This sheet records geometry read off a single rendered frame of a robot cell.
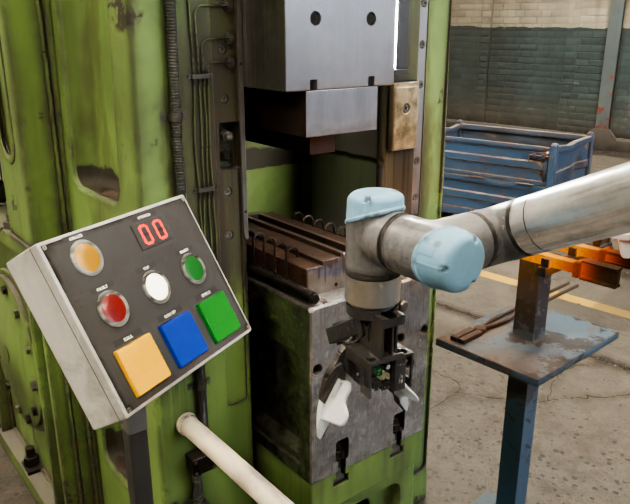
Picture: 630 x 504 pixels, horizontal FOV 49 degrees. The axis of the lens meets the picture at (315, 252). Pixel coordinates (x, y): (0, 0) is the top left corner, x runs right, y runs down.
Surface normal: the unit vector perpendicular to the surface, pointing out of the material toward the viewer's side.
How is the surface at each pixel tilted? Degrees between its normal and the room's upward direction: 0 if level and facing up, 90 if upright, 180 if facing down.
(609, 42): 90
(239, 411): 90
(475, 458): 0
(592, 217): 108
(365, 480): 90
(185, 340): 60
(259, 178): 90
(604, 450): 0
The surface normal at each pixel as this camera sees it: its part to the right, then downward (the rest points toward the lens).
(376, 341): -0.87, 0.15
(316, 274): 0.62, 0.25
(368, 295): -0.25, 0.31
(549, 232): -0.64, 0.54
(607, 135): -0.72, 0.22
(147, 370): 0.77, -0.35
